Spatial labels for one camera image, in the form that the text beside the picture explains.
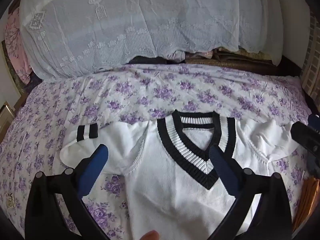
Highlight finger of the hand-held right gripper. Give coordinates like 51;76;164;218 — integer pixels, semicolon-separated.
291;121;320;155
308;114;320;128

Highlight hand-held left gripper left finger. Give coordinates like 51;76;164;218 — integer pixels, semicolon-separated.
25;144;109;240

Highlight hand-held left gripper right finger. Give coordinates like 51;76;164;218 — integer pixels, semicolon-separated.
207;144;293;240

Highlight white sweater with black stripes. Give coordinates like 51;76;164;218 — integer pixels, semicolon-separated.
60;109;298;240

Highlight person's left hand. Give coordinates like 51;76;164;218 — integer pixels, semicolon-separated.
139;231;160;240

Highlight orange cloth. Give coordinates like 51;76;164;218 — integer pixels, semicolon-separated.
292;175;320;230

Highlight purple floral bed sheet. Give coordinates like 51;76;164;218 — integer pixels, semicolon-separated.
0;64;315;240

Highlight dark blue cloth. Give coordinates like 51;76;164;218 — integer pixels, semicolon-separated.
24;71;44;93

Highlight stack of folded blankets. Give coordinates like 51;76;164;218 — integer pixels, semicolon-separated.
166;46;278;68

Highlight dark folded blanket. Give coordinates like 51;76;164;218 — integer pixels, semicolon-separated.
127;55;185;65

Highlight pink floral cloth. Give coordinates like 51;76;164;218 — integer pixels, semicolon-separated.
4;5;33;85

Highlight white lace cover cloth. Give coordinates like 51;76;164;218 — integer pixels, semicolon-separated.
19;0;287;83

